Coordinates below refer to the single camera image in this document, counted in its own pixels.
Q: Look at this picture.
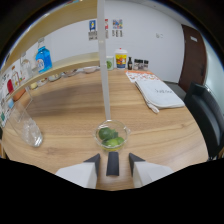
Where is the blue wall poster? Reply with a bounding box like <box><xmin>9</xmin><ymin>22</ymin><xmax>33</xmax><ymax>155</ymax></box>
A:
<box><xmin>88</xmin><ymin>19</ymin><xmax>98</xmax><ymax>33</ymax></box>

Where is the white frame wooden shelf rack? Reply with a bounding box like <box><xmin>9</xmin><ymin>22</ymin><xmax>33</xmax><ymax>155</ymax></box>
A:
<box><xmin>0</xmin><ymin>0</ymin><xmax>113</xmax><ymax>122</ymax></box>

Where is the small dark bottle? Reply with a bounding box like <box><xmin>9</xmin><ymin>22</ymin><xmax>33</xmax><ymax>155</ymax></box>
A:
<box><xmin>127</xmin><ymin>56</ymin><xmax>134</xmax><ymax>71</ymax></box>

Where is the glass lime cup black handle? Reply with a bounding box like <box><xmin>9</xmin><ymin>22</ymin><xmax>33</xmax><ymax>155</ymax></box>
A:
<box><xmin>94</xmin><ymin>119</ymin><xmax>131</xmax><ymax>177</ymax></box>

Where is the white bowl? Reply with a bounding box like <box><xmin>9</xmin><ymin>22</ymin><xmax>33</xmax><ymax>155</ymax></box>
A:
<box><xmin>81</xmin><ymin>65</ymin><xmax>101</xmax><ymax>74</ymax></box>
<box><xmin>63</xmin><ymin>69</ymin><xmax>80</xmax><ymax>77</ymax></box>

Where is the black chair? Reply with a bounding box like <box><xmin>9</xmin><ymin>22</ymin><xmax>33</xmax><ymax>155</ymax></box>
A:
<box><xmin>183</xmin><ymin>82</ymin><xmax>224</xmax><ymax>161</ymax></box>

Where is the blue liquid glass bottle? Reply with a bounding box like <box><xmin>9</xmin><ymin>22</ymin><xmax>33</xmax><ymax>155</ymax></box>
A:
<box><xmin>35</xmin><ymin>45</ymin><xmax>53</xmax><ymax>74</ymax></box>

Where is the brown door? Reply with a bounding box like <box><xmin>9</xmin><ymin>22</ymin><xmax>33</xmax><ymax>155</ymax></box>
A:
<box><xmin>178</xmin><ymin>23</ymin><xmax>208</xmax><ymax>94</ymax></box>

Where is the multicolour wall poster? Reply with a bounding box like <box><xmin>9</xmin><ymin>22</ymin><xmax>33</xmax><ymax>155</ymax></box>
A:
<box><xmin>112</xmin><ymin>18</ymin><xmax>124</xmax><ymax>30</ymax></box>

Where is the white cup with green print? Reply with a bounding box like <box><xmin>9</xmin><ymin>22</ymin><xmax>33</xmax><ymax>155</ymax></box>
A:
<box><xmin>105</xmin><ymin>55</ymin><xmax>115</xmax><ymax>71</ymax></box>

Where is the yellow jar with white lid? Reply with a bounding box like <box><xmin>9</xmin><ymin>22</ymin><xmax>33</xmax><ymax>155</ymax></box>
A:
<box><xmin>114</xmin><ymin>47</ymin><xmax>129</xmax><ymax>70</ymax></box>

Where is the clear bottle with cork stopper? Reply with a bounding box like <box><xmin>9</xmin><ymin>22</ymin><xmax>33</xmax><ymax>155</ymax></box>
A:
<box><xmin>10</xmin><ymin>65</ymin><xmax>22</xmax><ymax>89</ymax></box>

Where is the clear glass cup with ice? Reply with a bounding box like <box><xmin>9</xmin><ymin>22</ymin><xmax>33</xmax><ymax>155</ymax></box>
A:
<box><xmin>9</xmin><ymin>101</ymin><xmax>44</xmax><ymax>148</ymax></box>

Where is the white tote bag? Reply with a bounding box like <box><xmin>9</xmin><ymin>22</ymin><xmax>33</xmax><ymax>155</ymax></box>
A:
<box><xmin>134</xmin><ymin>78</ymin><xmax>186</xmax><ymax>115</ymax></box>

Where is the orange printed paper sheet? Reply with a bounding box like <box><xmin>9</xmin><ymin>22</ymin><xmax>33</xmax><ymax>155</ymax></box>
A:
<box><xmin>125</xmin><ymin>69</ymin><xmax>158</xmax><ymax>84</ymax></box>

